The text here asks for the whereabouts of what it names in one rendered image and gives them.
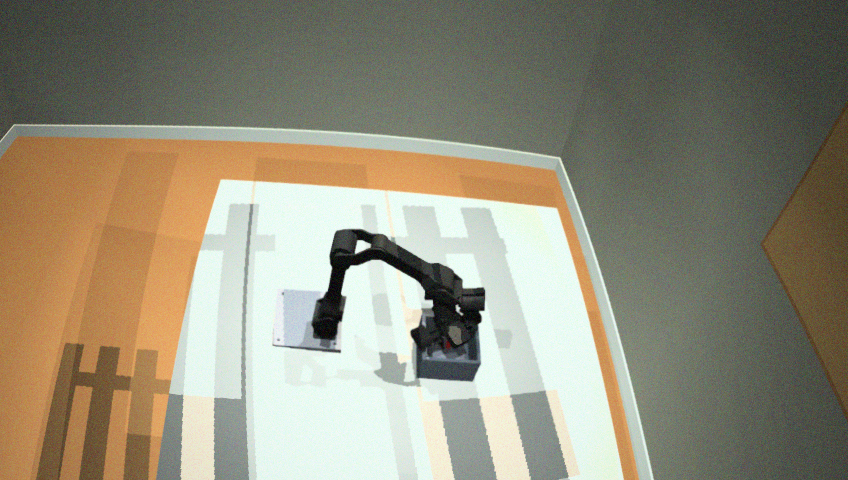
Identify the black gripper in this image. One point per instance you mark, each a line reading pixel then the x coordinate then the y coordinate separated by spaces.
pixel 424 338

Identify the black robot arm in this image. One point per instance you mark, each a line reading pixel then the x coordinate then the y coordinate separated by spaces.
pixel 439 282

